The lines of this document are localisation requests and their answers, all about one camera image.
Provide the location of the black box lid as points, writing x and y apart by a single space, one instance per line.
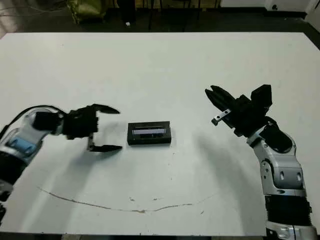
150 130

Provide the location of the black upright stand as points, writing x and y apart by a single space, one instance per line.
128 12

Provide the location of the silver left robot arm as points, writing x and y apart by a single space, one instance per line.
22 145

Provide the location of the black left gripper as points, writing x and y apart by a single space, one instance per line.
80 122

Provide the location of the white box with black knob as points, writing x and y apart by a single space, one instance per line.
292 4

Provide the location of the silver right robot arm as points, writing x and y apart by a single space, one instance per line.
285 162

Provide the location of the green woven bag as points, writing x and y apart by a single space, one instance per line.
87 11

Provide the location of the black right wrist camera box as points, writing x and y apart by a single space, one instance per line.
262 95

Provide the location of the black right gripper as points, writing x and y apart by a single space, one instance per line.
246 117

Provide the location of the small white floor object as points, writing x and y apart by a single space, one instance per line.
128 24

